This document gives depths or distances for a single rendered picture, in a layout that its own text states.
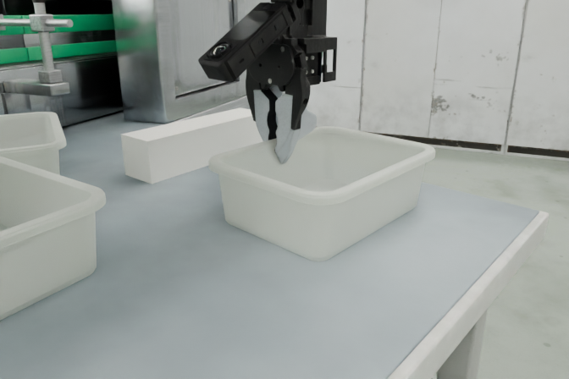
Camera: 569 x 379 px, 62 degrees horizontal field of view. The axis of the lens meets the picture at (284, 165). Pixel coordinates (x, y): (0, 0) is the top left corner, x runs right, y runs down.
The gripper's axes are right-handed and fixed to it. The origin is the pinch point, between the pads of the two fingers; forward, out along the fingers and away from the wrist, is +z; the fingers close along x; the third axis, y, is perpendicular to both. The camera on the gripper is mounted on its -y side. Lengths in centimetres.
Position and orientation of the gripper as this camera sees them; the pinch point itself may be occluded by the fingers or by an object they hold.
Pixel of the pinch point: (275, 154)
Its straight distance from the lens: 58.2
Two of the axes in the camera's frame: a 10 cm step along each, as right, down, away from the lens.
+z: 0.0, 9.5, 3.1
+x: -7.4, -2.1, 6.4
